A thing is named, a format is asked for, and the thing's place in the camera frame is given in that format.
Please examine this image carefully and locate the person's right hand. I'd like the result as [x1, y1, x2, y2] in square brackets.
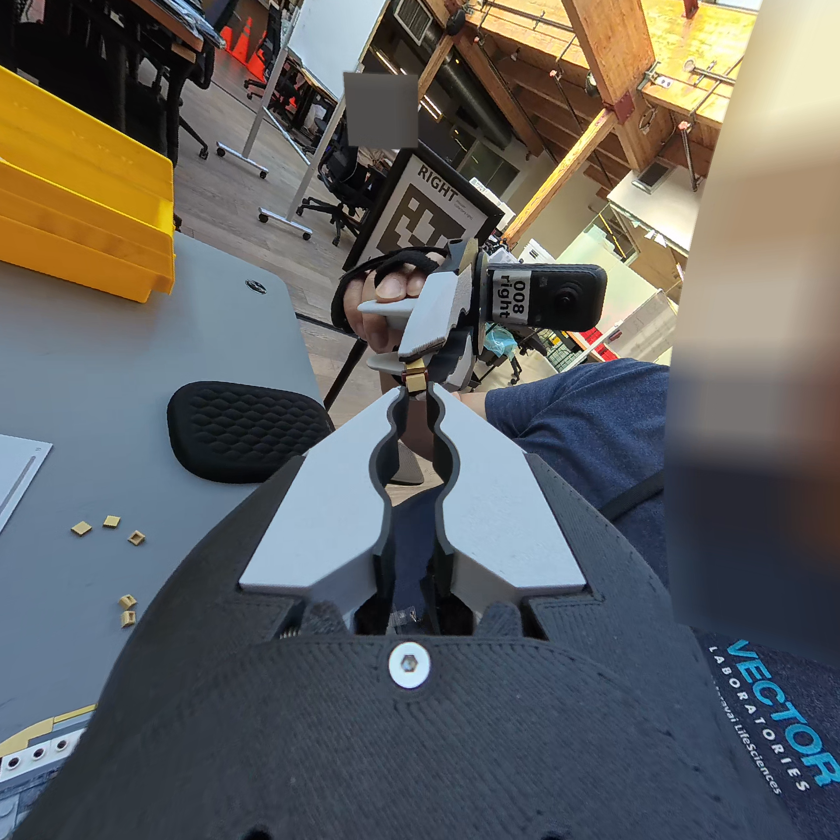
[344, 251, 439, 357]

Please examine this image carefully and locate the rolling whiteboard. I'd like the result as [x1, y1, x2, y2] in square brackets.
[215, 0, 395, 242]

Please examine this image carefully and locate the black office chair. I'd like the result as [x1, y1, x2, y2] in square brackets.
[125, 26, 217, 161]
[297, 121, 389, 248]

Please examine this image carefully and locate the lego instruction booklet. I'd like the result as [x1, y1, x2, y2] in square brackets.
[0, 433, 54, 534]

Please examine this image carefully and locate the black shoulder strap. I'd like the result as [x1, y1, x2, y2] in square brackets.
[599, 468, 668, 524]

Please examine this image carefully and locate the yellow plastic bin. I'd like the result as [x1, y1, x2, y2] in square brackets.
[0, 66, 175, 217]
[0, 215, 177, 304]
[0, 159, 175, 260]

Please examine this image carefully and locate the round lego base model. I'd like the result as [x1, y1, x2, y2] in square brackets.
[0, 702, 99, 840]

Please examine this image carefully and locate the orange traffic cone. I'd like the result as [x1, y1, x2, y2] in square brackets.
[218, 16, 273, 81]

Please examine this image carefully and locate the black wrist rest pad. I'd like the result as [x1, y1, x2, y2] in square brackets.
[166, 381, 337, 485]

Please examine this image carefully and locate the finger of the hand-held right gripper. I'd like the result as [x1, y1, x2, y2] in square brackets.
[397, 269, 473, 362]
[425, 327, 475, 396]

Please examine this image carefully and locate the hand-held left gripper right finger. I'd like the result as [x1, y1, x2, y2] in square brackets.
[427, 385, 588, 636]

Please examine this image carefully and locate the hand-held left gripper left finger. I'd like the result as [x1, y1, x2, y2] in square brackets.
[238, 386, 404, 636]

